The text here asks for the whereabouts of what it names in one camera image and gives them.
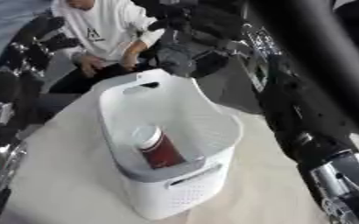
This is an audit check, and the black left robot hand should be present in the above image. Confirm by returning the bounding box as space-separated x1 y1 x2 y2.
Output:
0 16 81 147

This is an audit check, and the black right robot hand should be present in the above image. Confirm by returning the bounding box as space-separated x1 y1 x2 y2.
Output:
239 24 359 173

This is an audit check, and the person's right hand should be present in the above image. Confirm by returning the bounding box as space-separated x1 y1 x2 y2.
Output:
76 54 109 79

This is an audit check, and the person's left hand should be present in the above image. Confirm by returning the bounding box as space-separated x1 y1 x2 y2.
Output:
119 52 143 73

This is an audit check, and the person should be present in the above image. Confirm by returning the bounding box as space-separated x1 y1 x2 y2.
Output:
47 0 167 95

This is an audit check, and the black bag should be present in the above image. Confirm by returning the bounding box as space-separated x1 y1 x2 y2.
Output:
149 0 247 79

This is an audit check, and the red can with white lid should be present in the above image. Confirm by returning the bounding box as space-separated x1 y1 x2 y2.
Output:
130 125 187 171

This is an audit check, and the white plastic basket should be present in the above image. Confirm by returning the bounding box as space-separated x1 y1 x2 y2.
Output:
95 68 244 221

